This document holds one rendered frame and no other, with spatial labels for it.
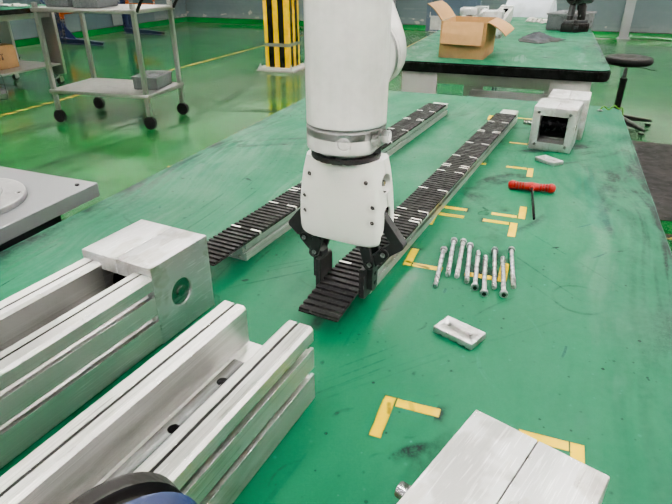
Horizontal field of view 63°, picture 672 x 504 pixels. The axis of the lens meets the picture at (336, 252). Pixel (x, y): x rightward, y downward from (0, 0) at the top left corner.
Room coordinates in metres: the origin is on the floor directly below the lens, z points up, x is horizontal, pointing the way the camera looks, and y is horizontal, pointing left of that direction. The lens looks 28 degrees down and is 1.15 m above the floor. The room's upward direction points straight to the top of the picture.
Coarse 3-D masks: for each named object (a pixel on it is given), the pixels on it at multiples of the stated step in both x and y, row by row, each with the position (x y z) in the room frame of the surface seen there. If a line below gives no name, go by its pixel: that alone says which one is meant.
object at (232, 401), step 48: (192, 336) 0.39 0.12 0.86; (240, 336) 0.42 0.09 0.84; (288, 336) 0.39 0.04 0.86; (144, 384) 0.33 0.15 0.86; (192, 384) 0.36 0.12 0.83; (240, 384) 0.33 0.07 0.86; (288, 384) 0.36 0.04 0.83; (96, 432) 0.28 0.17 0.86; (144, 432) 0.31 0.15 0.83; (192, 432) 0.28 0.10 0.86; (240, 432) 0.30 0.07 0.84; (0, 480) 0.24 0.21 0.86; (48, 480) 0.24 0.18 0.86; (96, 480) 0.27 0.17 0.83; (192, 480) 0.26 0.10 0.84; (240, 480) 0.30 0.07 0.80
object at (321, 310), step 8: (304, 304) 0.53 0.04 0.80; (312, 304) 0.53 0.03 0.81; (320, 304) 0.53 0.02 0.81; (304, 312) 0.52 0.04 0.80; (312, 312) 0.52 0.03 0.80; (320, 312) 0.51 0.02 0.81; (328, 312) 0.51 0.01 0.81; (336, 312) 0.51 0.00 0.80; (344, 312) 0.52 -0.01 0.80; (336, 320) 0.50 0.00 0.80
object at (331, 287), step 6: (324, 282) 0.57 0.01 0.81; (330, 282) 0.57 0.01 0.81; (318, 288) 0.56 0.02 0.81; (324, 288) 0.55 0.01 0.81; (330, 288) 0.55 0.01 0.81; (336, 288) 0.56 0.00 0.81; (342, 288) 0.55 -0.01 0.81; (348, 288) 0.55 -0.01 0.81; (354, 288) 0.55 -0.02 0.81; (336, 294) 0.54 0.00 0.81; (342, 294) 0.54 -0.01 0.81; (348, 294) 0.54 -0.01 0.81; (354, 294) 0.54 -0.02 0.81
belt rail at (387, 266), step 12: (516, 120) 1.44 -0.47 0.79; (504, 132) 1.30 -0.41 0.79; (492, 144) 1.21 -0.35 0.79; (480, 156) 1.09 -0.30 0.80; (456, 192) 0.94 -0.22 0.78; (444, 204) 0.87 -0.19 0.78; (432, 216) 0.81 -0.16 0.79; (420, 228) 0.76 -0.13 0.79; (408, 240) 0.73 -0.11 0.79; (384, 264) 0.63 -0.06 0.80; (384, 276) 0.63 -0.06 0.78
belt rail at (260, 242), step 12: (444, 108) 1.51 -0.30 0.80; (432, 120) 1.42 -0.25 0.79; (408, 132) 1.26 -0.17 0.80; (420, 132) 1.33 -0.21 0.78; (396, 144) 1.21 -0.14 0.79; (288, 216) 0.78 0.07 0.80; (276, 228) 0.76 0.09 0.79; (288, 228) 0.78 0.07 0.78; (252, 240) 0.69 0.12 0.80; (264, 240) 0.72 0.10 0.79; (240, 252) 0.68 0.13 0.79; (252, 252) 0.69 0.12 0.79
